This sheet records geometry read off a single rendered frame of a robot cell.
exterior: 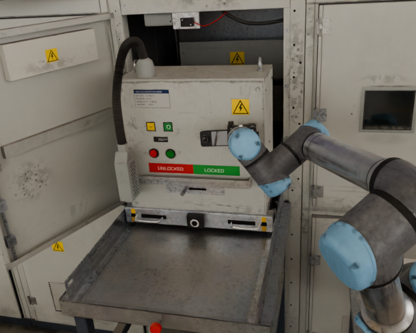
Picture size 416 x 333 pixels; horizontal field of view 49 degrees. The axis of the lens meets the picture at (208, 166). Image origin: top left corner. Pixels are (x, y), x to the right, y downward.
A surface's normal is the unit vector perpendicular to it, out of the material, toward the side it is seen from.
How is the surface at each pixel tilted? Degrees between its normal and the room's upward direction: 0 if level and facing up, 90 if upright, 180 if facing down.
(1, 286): 90
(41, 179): 90
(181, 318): 90
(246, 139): 75
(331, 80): 90
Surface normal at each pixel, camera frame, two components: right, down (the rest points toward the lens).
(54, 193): 0.80, 0.19
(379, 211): -0.35, -0.52
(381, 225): -0.14, -0.30
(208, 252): -0.07, -0.91
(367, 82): -0.24, 0.40
